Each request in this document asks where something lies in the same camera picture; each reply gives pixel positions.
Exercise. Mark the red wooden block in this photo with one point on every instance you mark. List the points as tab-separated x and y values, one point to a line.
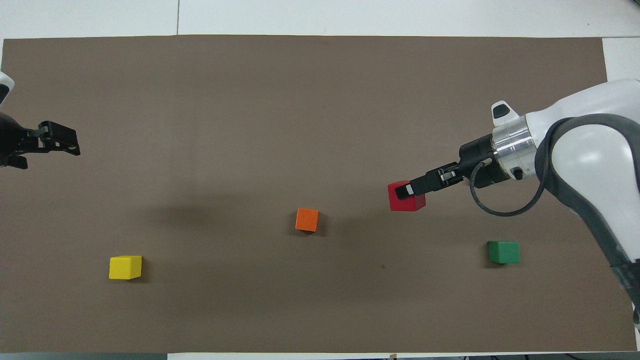
416	204

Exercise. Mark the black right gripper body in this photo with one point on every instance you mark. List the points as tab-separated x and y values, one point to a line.
479	160

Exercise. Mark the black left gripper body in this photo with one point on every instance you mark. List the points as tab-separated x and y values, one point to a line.
12	137

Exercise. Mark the green wooden block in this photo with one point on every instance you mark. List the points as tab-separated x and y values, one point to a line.
503	252

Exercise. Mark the orange wooden block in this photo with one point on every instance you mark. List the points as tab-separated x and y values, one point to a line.
306	220

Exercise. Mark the brown table mat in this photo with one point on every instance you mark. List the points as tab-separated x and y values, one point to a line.
250	125

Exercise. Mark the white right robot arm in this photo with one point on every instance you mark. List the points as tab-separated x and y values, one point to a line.
590	150

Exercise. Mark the yellow wooden block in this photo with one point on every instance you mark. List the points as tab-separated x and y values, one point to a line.
125	267

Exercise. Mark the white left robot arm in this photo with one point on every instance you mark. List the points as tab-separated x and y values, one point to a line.
5	87

